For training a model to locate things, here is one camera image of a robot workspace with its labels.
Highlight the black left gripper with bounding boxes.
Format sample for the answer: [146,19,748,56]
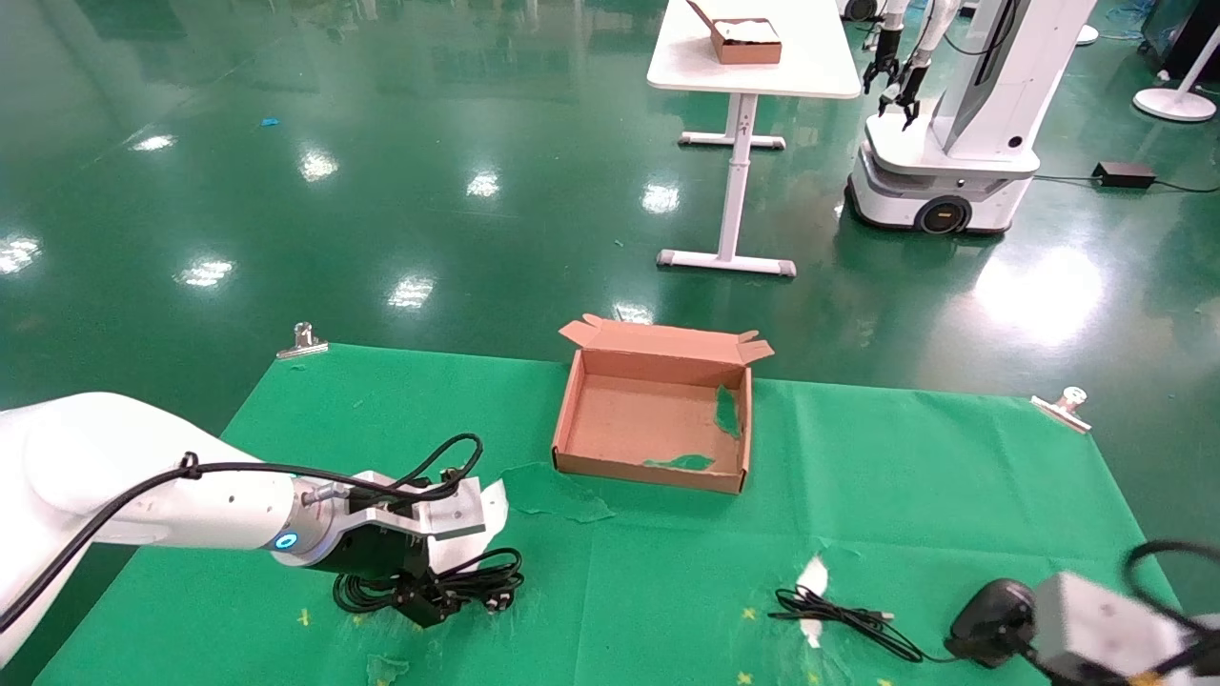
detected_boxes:
[329,519,463,630]

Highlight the small brown cardboard box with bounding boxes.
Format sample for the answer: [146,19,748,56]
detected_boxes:
[686,0,784,66]

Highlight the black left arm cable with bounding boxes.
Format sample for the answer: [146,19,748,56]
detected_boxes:
[0,434,485,635]

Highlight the black power cord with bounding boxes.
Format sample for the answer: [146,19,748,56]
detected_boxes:
[332,546,525,618]

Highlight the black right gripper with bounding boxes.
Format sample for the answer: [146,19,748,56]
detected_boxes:
[945,578,1040,670]

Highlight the white standing table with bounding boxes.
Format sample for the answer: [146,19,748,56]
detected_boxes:
[646,0,864,279]

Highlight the open brown cardboard box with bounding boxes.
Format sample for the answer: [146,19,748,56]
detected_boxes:
[551,314,775,496]

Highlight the white round stand base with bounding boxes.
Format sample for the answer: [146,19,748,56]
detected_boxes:
[1132,29,1220,123]

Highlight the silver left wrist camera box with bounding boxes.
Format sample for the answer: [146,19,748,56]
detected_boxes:
[367,474,489,544]

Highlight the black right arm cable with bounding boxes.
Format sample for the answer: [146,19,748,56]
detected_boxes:
[1123,540,1220,668]

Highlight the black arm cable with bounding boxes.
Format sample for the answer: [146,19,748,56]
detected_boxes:
[1123,540,1220,668]
[0,434,485,635]

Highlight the black power adapter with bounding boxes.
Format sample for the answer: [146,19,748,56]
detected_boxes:
[1091,161,1157,190]

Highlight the white wheeled robot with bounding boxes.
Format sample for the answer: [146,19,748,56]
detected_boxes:
[844,0,1099,236]

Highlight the thin black cable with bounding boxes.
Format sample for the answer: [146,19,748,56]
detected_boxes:
[767,583,954,665]

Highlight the silver binder clip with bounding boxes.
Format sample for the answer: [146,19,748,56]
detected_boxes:
[1031,386,1092,434]
[276,322,330,360]

